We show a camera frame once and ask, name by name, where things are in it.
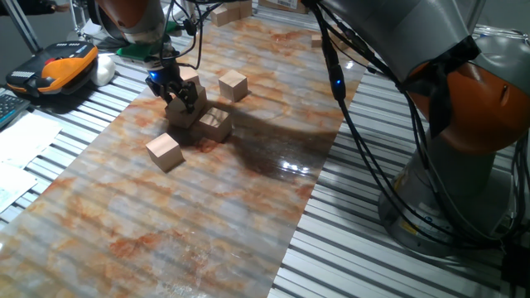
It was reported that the white paper sheet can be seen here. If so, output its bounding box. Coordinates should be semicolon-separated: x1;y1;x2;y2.
0;161;38;214
0;112;63;169

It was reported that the brown cardboard box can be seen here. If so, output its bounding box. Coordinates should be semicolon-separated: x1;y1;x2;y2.
258;0;310;13

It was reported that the orange grey marble mat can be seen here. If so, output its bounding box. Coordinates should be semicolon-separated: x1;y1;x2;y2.
0;18;368;298

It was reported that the thin metal tripod leg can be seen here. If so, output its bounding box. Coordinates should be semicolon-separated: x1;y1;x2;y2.
65;0;90;41

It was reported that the white rounded object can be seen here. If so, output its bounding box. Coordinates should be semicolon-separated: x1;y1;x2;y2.
90;54;117;87

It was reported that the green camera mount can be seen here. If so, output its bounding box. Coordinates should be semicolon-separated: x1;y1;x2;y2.
116;20;183;62

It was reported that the grey metal stand bar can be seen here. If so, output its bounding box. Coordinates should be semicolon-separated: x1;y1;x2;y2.
3;0;42;55

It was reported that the black strap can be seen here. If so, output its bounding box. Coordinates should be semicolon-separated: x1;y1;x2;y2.
403;36;481;140

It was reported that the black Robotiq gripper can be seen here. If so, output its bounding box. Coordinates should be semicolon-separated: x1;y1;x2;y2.
144;60;200;115

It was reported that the orange black teach pendant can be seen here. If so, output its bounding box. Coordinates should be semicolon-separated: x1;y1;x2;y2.
5;41;99;99

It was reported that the black cable with blue light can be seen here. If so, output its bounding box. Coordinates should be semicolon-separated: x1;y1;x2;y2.
306;0;510;249

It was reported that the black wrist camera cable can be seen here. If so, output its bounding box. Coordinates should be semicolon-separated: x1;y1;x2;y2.
160;0;205;71

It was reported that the black keyboard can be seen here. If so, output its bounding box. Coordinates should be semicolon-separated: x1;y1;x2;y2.
0;93;31;129

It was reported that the black sleeved forearm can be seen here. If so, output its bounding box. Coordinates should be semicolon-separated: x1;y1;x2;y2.
0;0;57;17

